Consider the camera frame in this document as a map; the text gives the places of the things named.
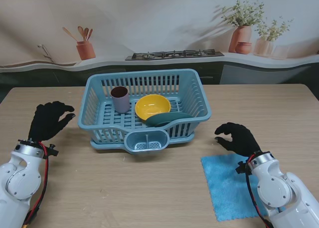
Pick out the red and black arm cable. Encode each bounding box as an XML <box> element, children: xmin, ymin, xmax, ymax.
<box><xmin>245</xmin><ymin>157</ymin><xmax>272</xmax><ymax>228</ymax></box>
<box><xmin>22</xmin><ymin>142</ymin><xmax>49</xmax><ymax>228</ymax></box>

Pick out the blue cutlery holder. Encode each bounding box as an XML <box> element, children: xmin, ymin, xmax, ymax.
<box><xmin>124</xmin><ymin>129</ymin><xmax>169</xmax><ymax>156</ymax></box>

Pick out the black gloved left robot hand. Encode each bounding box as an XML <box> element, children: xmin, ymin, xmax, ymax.
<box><xmin>27</xmin><ymin>101</ymin><xmax>76</xmax><ymax>142</ymax></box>

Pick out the blue microfibre cloth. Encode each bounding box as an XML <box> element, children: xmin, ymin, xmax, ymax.
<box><xmin>200</xmin><ymin>153</ymin><xmax>269</xmax><ymax>223</ymax></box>

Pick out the red and black right arm cable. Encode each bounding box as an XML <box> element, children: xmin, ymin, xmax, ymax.
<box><xmin>245</xmin><ymin>157</ymin><xmax>272</xmax><ymax>228</ymax></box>

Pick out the red and black left arm cable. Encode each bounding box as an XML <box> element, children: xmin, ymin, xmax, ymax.
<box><xmin>22</xmin><ymin>142</ymin><xmax>49</xmax><ymax>228</ymax></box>

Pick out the blue plastic dish rack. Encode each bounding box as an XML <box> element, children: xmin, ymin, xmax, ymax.
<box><xmin>78</xmin><ymin>68</ymin><xmax>212</xmax><ymax>156</ymax></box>

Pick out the yellow bowl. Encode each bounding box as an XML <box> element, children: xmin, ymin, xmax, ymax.
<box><xmin>135</xmin><ymin>94</ymin><xmax>171</xmax><ymax>122</ymax></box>

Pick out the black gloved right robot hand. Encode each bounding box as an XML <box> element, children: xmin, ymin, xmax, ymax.
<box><xmin>214</xmin><ymin>122</ymin><xmax>261</xmax><ymax>159</ymax></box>

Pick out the light blue dish rack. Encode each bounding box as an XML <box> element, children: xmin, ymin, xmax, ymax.
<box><xmin>89</xmin><ymin>133</ymin><xmax>194</xmax><ymax>152</ymax></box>

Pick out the teal plate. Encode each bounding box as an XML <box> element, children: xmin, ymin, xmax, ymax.
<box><xmin>145</xmin><ymin>112</ymin><xmax>194</xmax><ymax>128</ymax></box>

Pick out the printed kitchen backdrop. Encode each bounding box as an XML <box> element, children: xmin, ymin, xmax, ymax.
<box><xmin>0</xmin><ymin>0</ymin><xmax>319</xmax><ymax>88</ymax></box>

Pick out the lilac plastic cup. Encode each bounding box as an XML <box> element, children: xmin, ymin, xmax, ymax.
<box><xmin>110</xmin><ymin>86</ymin><xmax>131</xmax><ymax>114</ymax></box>

